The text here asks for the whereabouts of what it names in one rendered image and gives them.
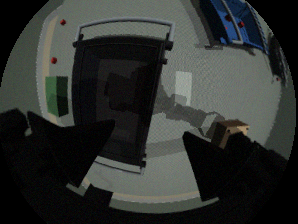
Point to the small green block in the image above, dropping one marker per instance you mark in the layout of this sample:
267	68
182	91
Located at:
57	98

